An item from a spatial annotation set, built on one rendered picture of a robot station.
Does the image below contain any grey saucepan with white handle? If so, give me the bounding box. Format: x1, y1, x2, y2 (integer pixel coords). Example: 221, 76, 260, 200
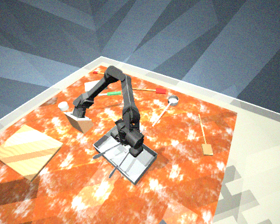
152, 95, 179, 126

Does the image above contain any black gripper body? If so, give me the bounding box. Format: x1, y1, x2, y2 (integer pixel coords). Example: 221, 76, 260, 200
110, 128, 143, 157

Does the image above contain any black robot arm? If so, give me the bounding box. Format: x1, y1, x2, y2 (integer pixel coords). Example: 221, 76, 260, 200
71, 66, 144, 150

